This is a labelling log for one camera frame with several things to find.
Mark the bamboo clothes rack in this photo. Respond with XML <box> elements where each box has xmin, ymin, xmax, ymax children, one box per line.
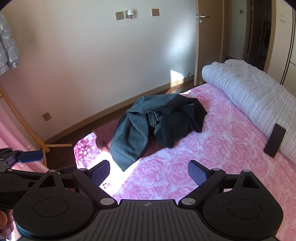
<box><xmin>1</xmin><ymin>89</ymin><xmax>73</xmax><ymax>166</ymax></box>

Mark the wooden door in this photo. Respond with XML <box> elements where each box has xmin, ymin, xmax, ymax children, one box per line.
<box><xmin>194</xmin><ymin>0</ymin><xmax>227</xmax><ymax>86</ymax></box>

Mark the black jacket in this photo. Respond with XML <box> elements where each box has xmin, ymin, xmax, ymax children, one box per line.
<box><xmin>110</xmin><ymin>93</ymin><xmax>207</xmax><ymax>171</ymax></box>

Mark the striped white duvet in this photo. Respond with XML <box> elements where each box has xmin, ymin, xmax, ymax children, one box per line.
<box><xmin>202</xmin><ymin>59</ymin><xmax>295</xmax><ymax>162</ymax></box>

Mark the person's left hand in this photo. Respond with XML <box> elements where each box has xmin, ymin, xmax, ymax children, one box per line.
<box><xmin>0</xmin><ymin>209</ymin><xmax>14</xmax><ymax>240</ymax></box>

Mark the white wall plug device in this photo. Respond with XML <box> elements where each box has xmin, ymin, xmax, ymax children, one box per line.
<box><xmin>125</xmin><ymin>9</ymin><xmax>134</xmax><ymax>19</ymax></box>

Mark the wall switch plate right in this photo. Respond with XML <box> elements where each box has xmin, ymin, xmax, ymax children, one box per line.
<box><xmin>151</xmin><ymin>9</ymin><xmax>159</xmax><ymax>16</ymax></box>

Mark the black phone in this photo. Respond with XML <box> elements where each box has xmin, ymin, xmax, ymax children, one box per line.
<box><xmin>263</xmin><ymin>123</ymin><xmax>286</xmax><ymax>158</ymax></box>

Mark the silver puffer jacket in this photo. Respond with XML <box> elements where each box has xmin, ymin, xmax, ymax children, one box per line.
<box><xmin>0</xmin><ymin>14</ymin><xmax>21</xmax><ymax>75</ymax></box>

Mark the low wall socket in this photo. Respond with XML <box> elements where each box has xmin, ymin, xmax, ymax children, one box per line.
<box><xmin>42</xmin><ymin>112</ymin><xmax>52</xmax><ymax>121</ymax></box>

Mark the pink rose bed blanket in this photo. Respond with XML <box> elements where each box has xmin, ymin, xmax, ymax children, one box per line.
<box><xmin>74</xmin><ymin>84</ymin><xmax>295</xmax><ymax>240</ymax></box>

